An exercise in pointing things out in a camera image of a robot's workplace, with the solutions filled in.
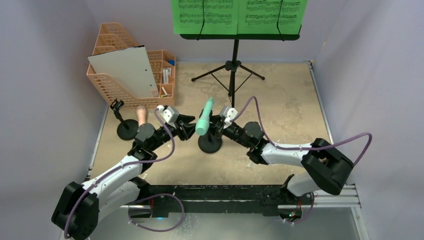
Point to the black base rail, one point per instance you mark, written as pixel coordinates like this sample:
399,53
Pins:
267,200

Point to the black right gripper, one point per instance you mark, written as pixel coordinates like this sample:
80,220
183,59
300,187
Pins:
218,125

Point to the grey folder board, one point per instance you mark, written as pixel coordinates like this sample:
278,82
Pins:
130,67

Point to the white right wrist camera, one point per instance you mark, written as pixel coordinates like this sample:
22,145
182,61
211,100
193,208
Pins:
227,114

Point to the mint green toy microphone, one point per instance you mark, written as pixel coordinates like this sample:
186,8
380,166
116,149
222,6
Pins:
203,123

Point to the pink toy microphone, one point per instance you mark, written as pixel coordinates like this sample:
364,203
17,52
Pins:
141,115

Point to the peach plastic file organizer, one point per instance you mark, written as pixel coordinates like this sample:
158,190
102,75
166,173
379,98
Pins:
113,36

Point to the green sheet music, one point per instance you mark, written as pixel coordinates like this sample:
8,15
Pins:
271,16
205,17

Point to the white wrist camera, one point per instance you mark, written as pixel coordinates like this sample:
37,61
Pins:
169,114
227,114

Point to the black round microphone stand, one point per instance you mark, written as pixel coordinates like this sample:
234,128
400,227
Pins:
127,129

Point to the yellow tip white pen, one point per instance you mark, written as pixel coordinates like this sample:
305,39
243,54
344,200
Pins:
163,92

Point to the black music stand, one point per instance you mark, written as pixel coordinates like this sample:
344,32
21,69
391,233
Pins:
234,64

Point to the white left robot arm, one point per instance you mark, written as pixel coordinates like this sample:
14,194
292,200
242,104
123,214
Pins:
82,206

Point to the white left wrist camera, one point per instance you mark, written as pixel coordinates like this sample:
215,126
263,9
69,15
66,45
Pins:
169,114

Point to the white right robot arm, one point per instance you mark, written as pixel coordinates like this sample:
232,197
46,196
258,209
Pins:
326,168

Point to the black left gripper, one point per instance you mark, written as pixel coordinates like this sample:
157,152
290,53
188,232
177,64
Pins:
187,128

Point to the white marker tube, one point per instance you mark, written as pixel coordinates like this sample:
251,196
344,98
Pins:
169,73

